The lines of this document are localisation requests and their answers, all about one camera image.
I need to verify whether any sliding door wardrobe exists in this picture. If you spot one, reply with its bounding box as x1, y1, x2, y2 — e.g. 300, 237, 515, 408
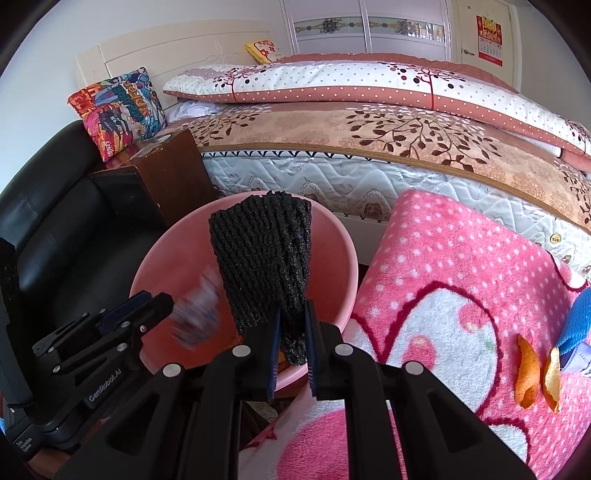
281, 0, 457, 63

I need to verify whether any pink polka dot blanket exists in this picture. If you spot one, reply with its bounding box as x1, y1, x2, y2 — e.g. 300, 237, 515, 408
240, 189, 591, 480

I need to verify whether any blue foam net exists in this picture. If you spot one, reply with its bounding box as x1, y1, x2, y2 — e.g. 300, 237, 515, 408
556, 286, 591, 352

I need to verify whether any cream door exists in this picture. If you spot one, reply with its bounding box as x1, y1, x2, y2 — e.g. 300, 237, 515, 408
451, 0, 523, 89

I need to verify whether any cream headboard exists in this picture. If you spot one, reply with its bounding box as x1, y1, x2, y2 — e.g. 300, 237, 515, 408
76, 30, 296, 95

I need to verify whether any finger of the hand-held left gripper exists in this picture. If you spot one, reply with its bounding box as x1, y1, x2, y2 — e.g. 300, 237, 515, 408
121, 293, 175, 344
97, 291, 154, 334

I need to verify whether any black leather chair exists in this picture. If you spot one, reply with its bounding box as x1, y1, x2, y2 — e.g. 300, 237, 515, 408
0, 120, 167, 370

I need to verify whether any yellow patterned pillow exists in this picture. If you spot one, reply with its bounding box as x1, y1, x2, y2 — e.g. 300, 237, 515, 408
245, 41, 288, 65

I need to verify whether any folded tree print quilt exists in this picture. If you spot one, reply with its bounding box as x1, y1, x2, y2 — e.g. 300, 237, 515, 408
163, 52, 591, 158

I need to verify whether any pink plastic basin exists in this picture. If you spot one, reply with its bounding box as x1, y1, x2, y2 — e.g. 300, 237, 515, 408
129, 194, 358, 391

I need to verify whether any white quilted mattress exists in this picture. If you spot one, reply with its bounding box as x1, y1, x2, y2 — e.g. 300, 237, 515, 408
203, 148, 591, 271

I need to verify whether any red wall calendar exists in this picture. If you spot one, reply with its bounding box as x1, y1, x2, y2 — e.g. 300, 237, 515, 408
477, 15, 505, 64

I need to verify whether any black foam net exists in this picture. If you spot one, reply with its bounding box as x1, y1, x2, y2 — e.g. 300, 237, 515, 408
209, 190, 312, 366

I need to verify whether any brown wooden nightstand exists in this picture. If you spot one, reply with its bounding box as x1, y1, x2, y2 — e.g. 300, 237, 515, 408
88, 128, 219, 232

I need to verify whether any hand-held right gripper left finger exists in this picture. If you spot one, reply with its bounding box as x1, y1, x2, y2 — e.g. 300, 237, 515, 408
55, 300, 282, 480

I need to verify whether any white wrapper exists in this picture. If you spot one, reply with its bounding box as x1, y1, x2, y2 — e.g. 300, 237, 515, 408
170, 271, 223, 348

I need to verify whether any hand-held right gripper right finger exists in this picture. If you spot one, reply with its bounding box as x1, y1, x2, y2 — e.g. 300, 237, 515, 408
305, 300, 541, 480

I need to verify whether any comic print cushion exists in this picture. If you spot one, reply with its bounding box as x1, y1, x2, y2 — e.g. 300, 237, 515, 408
68, 67, 168, 163

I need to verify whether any beige leaf print blanket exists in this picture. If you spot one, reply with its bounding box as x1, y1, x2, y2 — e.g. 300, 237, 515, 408
185, 100, 591, 224

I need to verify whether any orange peel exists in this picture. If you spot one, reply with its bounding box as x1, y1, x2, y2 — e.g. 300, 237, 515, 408
542, 346, 563, 415
514, 335, 539, 410

